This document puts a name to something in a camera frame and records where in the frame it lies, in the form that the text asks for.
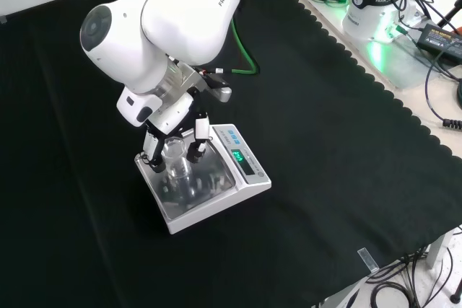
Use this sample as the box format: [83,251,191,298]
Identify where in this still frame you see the grey table leg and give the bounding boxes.
[427,229,454,270]

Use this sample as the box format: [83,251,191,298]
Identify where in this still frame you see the green cable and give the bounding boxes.
[220,18,261,76]

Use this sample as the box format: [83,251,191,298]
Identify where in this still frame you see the clear glass beaker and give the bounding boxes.
[160,136,194,189]

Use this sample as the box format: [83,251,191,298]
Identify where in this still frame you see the white electronic balance steel pan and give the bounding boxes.
[134,123,273,236]

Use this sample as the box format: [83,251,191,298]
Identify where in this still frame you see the clear tape strip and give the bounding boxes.
[357,247,380,274]

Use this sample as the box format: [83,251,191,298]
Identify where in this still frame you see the black cable with ribbed plug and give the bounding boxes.
[424,50,462,129]

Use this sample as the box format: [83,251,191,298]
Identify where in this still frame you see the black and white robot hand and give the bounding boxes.
[141,92,212,174]

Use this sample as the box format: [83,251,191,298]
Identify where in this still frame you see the black bench cloth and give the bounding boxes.
[0,0,462,308]

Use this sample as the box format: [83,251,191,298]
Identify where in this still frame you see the black floor cables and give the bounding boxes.
[366,245,462,308]

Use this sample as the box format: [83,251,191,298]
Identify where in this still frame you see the black power adapter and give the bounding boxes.
[416,22,462,64]

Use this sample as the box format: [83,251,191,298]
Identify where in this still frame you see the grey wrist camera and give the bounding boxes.
[200,69,234,104]

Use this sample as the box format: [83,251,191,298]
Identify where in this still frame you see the grey metal base plate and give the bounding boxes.
[298,0,456,92]

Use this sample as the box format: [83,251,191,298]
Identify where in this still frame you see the black tripod leg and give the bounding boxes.
[437,0,462,28]

